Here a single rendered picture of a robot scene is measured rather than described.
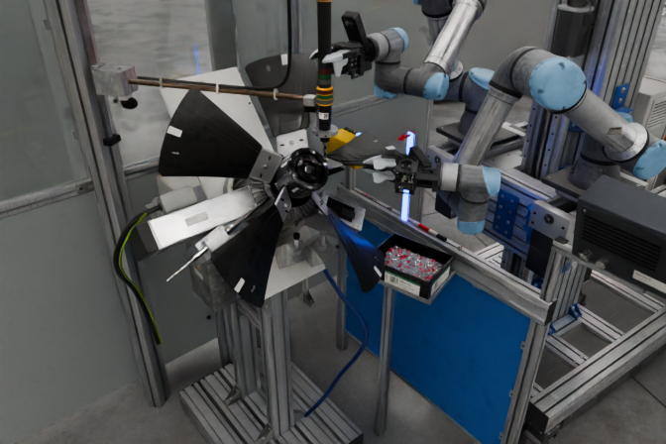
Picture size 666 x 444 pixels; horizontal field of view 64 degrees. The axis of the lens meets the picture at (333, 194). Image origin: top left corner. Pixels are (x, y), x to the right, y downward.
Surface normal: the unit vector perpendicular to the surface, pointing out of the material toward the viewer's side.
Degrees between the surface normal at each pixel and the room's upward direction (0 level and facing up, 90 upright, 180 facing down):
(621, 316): 0
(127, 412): 0
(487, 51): 90
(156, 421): 0
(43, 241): 90
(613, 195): 15
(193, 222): 50
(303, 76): 44
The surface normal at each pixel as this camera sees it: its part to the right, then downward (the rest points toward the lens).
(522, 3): 0.36, 0.46
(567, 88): 0.14, 0.42
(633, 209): -0.20, -0.76
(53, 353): 0.64, 0.38
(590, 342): 0.00, -0.87
